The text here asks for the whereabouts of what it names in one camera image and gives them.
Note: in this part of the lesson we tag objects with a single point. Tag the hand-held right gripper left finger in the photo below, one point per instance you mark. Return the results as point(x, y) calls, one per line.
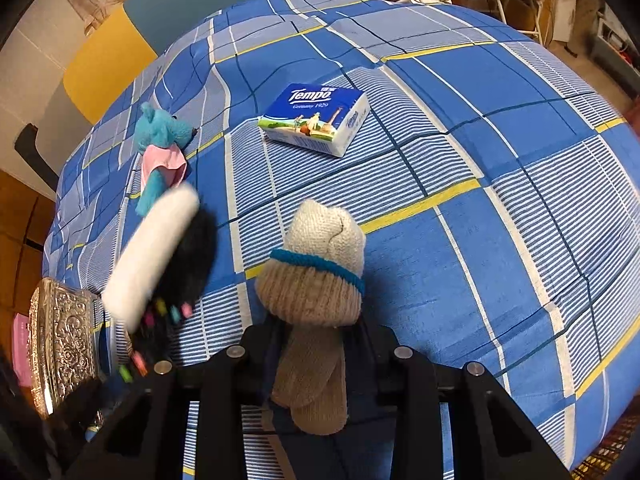
point(265, 360)

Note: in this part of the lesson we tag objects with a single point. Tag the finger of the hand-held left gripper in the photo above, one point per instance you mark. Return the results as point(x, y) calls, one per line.
point(80, 405)

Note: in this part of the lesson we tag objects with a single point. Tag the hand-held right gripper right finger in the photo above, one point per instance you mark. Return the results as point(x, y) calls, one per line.
point(370, 355)

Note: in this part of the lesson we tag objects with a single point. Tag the beige knitted sock blue band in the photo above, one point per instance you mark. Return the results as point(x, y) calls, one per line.
point(310, 290)

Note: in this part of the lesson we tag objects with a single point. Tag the black furry wig coloured beads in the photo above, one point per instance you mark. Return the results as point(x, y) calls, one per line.
point(195, 260)

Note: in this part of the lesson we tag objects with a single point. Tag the white fluffy sock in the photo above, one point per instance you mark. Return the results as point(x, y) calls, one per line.
point(150, 255)

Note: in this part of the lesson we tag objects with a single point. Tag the blue white tissue packet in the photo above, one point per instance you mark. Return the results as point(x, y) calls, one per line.
point(310, 110)

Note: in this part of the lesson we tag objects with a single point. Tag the blue plush toy pink dress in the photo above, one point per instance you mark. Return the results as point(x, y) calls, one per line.
point(160, 130)

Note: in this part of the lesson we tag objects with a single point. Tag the silver embossed tissue box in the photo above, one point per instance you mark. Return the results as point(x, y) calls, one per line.
point(65, 330)

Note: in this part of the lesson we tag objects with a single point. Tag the pink cardboard box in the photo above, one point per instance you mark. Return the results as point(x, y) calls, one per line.
point(22, 340)

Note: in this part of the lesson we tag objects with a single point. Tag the wooden wardrobe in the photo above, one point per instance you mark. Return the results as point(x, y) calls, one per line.
point(20, 220)

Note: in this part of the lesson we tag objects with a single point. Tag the blue plaid blanket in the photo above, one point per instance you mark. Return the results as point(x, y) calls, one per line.
point(500, 210)

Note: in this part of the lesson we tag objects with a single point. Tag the grey yellow blue padded backrest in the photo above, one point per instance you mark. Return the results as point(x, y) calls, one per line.
point(110, 60)

